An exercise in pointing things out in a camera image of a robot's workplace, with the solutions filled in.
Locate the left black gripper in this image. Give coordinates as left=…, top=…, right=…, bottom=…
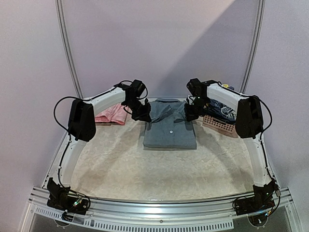
left=125, top=98, right=151, bottom=122

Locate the navy printed t-shirt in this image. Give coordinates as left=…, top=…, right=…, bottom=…
left=205, top=99, right=237, bottom=124

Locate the grey-blue button shirt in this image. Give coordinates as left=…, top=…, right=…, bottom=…
left=143, top=98, right=197, bottom=150

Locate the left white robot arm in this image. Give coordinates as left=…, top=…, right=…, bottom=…
left=53, top=80, right=151, bottom=188

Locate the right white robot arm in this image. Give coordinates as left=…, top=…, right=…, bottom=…
left=184, top=78, right=274, bottom=188

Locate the pink perforated laundry basket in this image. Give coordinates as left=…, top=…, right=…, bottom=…
left=202, top=115, right=238, bottom=138

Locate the pink folded garment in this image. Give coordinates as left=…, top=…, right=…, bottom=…
left=95, top=103, right=127, bottom=125

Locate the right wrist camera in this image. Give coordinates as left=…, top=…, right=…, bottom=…
left=186, top=78, right=203, bottom=96

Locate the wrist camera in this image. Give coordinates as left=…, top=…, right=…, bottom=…
left=186, top=78, right=203, bottom=96
left=130, top=79, right=146, bottom=98

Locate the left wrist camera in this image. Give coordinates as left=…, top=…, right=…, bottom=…
left=130, top=79, right=146, bottom=98

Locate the right aluminium wall post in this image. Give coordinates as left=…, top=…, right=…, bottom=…
left=240, top=0, right=265, bottom=93

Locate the aluminium wall post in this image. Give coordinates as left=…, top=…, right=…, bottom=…
left=240, top=0, right=265, bottom=93
left=55, top=0, right=83, bottom=98

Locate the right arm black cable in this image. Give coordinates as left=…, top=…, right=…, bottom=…
left=258, top=96, right=273, bottom=132

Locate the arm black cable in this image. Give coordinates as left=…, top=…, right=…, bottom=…
left=53, top=96, right=75, bottom=131
left=258, top=96, right=273, bottom=132

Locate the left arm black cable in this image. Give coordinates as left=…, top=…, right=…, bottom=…
left=53, top=96, right=75, bottom=131

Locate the aluminium front rail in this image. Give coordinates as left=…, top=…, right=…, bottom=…
left=21, top=187, right=305, bottom=232

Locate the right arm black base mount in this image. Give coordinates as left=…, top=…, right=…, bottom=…
left=232, top=180, right=281, bottom=227

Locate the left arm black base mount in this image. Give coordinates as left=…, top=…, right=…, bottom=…
left=47, top=177, right=91, bottom=215

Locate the left aluminium wall post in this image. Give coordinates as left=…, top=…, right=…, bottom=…
left=55, top=0, right=83, bottom=98

